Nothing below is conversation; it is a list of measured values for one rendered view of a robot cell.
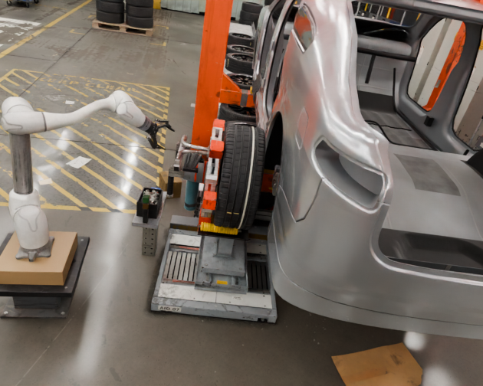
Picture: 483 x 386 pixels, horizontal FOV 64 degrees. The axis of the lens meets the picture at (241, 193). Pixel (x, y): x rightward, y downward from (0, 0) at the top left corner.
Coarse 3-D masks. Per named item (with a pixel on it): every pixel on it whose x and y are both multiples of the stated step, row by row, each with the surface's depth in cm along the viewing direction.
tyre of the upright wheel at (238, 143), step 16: (240, 128) 230; (256, 128) 238; (240, 144) 219; (256, 144) 221; (224, 160) 214; (240, 160) 215; (256, 160) 216; (224, 176) 213; (240, 176) 214; (256, 176) 215; (224, 192) 215; (240, 192) 215; (256, 192) 216; (224, 208) 220; (240, 208) 221; (256, 208) 221; (224, 224) 234
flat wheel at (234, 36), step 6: (228, 36) 861; (234, 36) 852; (240, 36) 881; (246, 36) 889; (252, 36) 889; (228, 42) 864; (234, 42) 855; (240, 42) 852; (246, 42) 853; (252, 42) 863
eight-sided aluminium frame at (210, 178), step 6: (216, 132) 238; (210, 144) 221; (210, 162) 218; (216, 162) 219; (210, 168) 218; (216, 168) 218; (210, 174) 217; (216, 174) 217; (210, 180) 217; (216, 180) 218; (204, 210) 228; (210, 210) 228; (204, 216) 247; (210, 216) 243
